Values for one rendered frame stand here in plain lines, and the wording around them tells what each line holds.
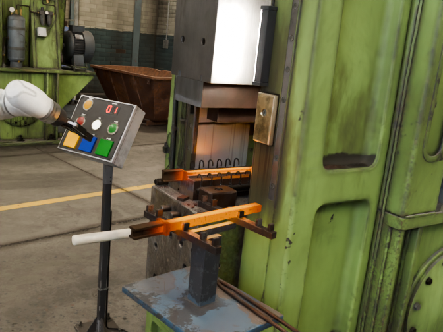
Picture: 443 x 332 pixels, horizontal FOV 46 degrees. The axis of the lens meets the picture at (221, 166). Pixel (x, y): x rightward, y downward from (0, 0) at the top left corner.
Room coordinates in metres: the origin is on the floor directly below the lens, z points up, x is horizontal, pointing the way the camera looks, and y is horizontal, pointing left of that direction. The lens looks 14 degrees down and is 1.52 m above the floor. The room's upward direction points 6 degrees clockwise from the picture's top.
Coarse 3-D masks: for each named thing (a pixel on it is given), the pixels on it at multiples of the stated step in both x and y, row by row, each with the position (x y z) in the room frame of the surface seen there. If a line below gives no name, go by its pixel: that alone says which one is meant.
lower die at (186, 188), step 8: (208, 168) 2.16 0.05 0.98; (216, 168) 2.17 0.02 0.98; (192, 176) 1.94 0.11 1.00; (208, 176) 1.98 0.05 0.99; (216, 176) 1.99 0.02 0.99; (224, 176) 2.01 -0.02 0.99; (232, 176) 2.02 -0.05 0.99; (248, 176) 2.04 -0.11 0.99; (168, 184) 2.05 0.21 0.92; (176, 184) 2.00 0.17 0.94; (184, 184) 1.95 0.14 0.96; (192, 184) 1.89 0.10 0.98; (208, 184) 1.92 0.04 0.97; (216, 184) 1.95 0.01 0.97; (224, 184) 1.97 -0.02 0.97; (232, 184) 1.99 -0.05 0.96; (184, 192) 1.94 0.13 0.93; (192, 192) 1.89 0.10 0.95; (240, 192) 2.01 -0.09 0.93; (248, 192) 2.04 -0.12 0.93
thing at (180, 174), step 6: (228, 168) 2.08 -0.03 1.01; (234, 168) 2.09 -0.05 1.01; (240, 168) 2.10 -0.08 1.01; (246, 168) 2.11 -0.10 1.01; (162, 174) 1.90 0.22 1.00; (168, 174) 1.90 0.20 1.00; (174, 174) 1.92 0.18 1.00; (180, 174) 1.93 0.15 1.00; (186, 174) 1.93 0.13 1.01; (192, 174) 1.95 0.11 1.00; (162, 180) 1.90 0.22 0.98; (168, 180) 1.90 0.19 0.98; (174, 180) 1.91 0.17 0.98; (180, 180) 1.93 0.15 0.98
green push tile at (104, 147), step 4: (100, 140) 2.24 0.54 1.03; (104, 140) 2.24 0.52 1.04; (108, 140) 2.23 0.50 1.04; (100, 144) 2.23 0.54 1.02; (104, 144) 2.22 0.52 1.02; (108, 144) 2.22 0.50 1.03; (112, 144) 2.21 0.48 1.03; (96, 148) 2.23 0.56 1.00; (100, 148) 2.22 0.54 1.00; (104, 148) 2.21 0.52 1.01; (108, 148) 2.20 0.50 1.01; (96, 152) 2.22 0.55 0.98; (100, 152) 2.21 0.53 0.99; (104, 152) 2.20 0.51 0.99; (108, 152) 2.19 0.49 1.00; (104, 156) 2.19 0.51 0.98
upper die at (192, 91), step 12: (180, 84) 2.02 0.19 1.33; (192, 84) 1.95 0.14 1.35; (204, 84) 1.89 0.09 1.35; (216, 84) 1.92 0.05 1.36; (228, 84) 1.95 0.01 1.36; (180, 96) 2.02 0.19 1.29; (192, 96) 1.94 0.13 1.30; (204, 96) 1.89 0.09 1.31; (216, 96) 1.92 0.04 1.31; (228, 96) 1.95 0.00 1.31; (240, 96) 1.98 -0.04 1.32; (252, 96) 2.02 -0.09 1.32; (240, 108) 1.99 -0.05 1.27; (252, 108) 2.02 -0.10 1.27
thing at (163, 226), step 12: (252, 204) 1.53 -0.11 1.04; (192, 216) 1.37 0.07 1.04; (204, 216) 1.38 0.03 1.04; (216, 216) 1.41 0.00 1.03; (228, 216) 1.44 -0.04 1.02; (132, 228) 1.23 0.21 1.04; (144, 228) 1.24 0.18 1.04; (156, 228) 1.27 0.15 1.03; (168, 228) 1.28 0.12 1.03; (180, 228) 1.32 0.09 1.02
